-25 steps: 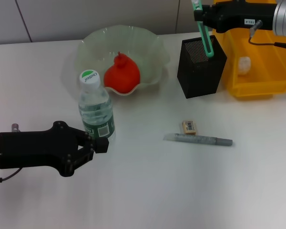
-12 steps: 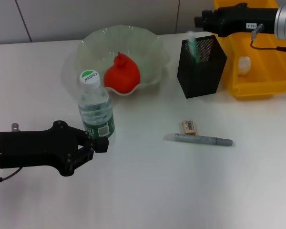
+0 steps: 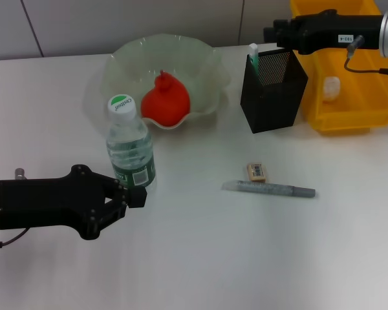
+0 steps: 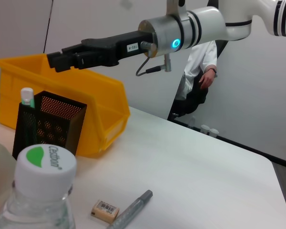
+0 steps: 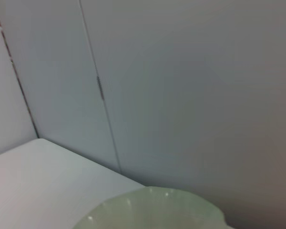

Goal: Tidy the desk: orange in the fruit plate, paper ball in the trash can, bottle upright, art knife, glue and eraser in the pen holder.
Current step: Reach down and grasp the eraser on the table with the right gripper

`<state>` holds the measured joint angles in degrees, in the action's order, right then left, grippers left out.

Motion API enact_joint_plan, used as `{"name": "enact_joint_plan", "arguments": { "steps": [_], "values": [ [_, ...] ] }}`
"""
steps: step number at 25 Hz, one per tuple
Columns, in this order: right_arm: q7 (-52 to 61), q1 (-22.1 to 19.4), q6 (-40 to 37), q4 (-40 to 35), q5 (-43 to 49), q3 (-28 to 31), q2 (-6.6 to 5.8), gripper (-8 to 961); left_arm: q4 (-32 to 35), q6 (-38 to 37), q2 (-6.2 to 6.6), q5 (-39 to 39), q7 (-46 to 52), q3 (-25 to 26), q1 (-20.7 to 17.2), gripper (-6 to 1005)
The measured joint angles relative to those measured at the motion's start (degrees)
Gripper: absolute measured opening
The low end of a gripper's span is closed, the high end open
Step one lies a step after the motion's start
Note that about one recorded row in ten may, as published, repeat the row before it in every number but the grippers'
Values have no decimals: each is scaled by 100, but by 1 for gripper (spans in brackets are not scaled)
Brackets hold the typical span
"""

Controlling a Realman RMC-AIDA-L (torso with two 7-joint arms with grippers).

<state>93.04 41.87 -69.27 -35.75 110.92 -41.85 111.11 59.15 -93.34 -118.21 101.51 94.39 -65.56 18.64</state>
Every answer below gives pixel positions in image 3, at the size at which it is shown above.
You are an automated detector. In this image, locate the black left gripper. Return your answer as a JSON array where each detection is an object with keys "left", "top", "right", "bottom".
[{"left": 0, "top": 164, "right": 148, "bottom": 240}]

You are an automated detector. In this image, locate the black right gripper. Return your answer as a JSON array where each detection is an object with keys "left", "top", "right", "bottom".
[{"left": 263, "top": 9, "right": 383, "bottom": 55}]

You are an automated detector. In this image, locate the mint green utility knife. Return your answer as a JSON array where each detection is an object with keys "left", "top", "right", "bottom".
[{"left": 248, "top": 43, "right": 262, "bottom": 78}]

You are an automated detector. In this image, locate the clear water bottle green label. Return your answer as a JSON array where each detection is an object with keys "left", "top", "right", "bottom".
[{"left": 105, "top": 94, "right": 158, "bottom": 194}]

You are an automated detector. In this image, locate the white paper ball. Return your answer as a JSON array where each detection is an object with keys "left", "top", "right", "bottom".
[{"left": 322, "top": 76, "right": 341, "bottom": 103}]

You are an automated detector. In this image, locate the red-orange fruit with stem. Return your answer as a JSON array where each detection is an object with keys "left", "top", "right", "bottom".
[{"left": 140, "top": 69, "right": 191, "bottom": 127}]

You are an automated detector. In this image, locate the beige eraser with barcode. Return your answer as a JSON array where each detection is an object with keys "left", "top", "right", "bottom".
[{"left": 246, "top": 162, "right": 268, "bottom": 184}]

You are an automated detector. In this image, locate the black mesh pen holder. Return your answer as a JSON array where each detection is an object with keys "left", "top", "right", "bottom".
[{"left": 240, "top": 48, "right": 309, "bottom": 134}]

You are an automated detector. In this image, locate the translucent green wavy fruit plate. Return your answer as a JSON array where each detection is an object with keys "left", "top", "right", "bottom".
[{"left": 102, "top": 33, "right": 231, "bottom": 130}]

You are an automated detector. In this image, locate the grey marker pen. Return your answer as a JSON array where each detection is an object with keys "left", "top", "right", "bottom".
[{"left": 222, "top": 180, "right": 317, "bottom": 200}]

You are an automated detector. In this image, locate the yellow plastic storage bin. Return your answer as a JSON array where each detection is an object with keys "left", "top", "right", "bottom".
[{"left": 288, "top": 0, "right": 388, "bottom": 136}]

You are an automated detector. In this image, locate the silver right gripper cable connector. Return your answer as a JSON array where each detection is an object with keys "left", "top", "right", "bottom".
[{"left": 347, "top": 34, "right": 365, "bottom": 53}]

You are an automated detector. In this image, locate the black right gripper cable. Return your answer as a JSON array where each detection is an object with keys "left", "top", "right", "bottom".
[{"left": 343, "top": 48, "right": 388, "bottom": 78}]

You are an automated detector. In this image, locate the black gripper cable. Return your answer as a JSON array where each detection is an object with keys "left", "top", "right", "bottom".
[
  {"left": 343, "top": 48, "right": 388, "bottom": 78},
  {"left": 0, "top": 227, "right": 30, "bottom": 249}
]

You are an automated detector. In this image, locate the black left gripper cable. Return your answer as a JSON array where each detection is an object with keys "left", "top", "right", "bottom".
[{"left": 0, "top": 227, "right": 30, "bottom": 249}]

